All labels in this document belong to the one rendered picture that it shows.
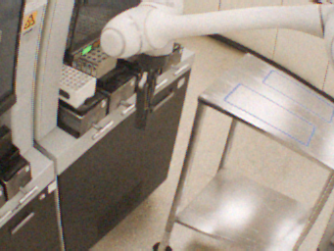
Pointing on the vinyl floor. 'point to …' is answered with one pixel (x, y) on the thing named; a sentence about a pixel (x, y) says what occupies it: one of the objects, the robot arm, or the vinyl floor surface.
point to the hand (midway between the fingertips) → (142, 116)
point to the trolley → (288, 87)
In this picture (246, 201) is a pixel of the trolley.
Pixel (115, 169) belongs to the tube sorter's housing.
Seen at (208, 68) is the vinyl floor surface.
